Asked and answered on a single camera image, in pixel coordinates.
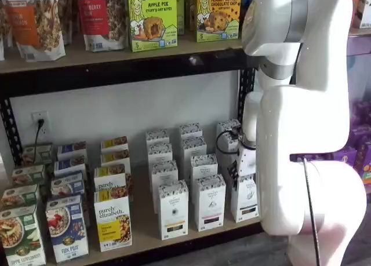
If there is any yellow Bobo's peanut butter box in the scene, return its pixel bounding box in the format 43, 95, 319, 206
196, 0, 242, 42

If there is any green Bobo's apple pie box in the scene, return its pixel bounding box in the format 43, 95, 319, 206
127, 0, 179, 53

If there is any white wall outlet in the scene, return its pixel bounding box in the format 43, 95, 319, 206
31, 110, 49, 140

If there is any white box pink strip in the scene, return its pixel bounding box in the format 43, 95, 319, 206
194, 173, 227, 232
179, 122, 203, 143
180, 136, 208, 177
190, 153, 219, 189

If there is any white snack box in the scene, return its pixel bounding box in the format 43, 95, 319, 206
357, 0, 371, 30

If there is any black plug cord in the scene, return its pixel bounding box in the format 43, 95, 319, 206
35, 118, 45, 164

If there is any orange snack box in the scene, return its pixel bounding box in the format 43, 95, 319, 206
348, 0, 362, 30

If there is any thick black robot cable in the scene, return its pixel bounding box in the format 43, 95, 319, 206
301, 156, 321, 266

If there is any green oatmeal box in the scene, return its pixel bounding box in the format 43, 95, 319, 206
0, 205, 48, 266
0, 184, 41, 213
21, 144, 54, 167
11, 164, 47, 189

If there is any plain purple snack box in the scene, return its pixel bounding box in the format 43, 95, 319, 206
333, 147, 358, 169

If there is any Purely Elizabeth yellow label box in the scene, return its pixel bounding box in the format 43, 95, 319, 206
93, 188, 133, 253
100, 150, 132, 174
93, 165, 132, 198
100, 136, 129, 154

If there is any purple box with orange picture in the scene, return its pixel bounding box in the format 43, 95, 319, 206
354, 141, 371, 177

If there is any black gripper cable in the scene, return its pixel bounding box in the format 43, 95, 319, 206
215, 128, 242, 155

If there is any blue oatmeal box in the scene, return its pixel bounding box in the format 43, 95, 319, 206
56, 141, 88, 161
45, 194, 89, 264
53, 155, 88, 177
50, 170, 86, 201

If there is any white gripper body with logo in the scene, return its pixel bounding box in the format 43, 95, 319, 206
235, 145, 258, 179

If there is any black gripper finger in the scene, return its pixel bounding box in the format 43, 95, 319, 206
227, 160, 241, 192

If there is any brown granola bag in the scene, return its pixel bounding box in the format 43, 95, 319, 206
0, 0, 7, 61

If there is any red label granola bag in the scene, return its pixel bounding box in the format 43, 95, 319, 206
74, 0, 129, 52

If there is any white box green strip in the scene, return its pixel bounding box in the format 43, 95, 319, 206
216, 119, 243, 143
230, 174, 260, 224
216, 138, 241, 174

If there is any orange label granola bag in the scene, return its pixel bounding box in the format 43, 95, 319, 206
2, 0, 67, 63

